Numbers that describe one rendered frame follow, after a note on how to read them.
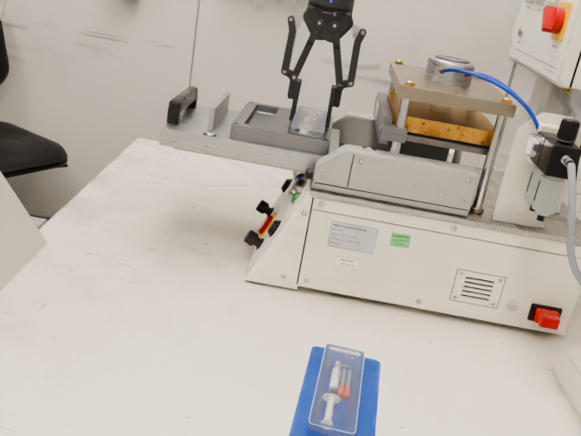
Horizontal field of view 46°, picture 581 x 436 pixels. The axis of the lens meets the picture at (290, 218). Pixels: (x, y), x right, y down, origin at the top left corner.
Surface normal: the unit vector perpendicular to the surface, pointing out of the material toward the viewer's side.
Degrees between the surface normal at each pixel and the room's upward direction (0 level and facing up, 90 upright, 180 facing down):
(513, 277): 90
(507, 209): 90
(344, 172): 90
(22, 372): 0
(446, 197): 90
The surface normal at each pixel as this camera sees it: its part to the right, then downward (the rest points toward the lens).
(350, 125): -0.08, 0.34
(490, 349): 0.16, -0.92
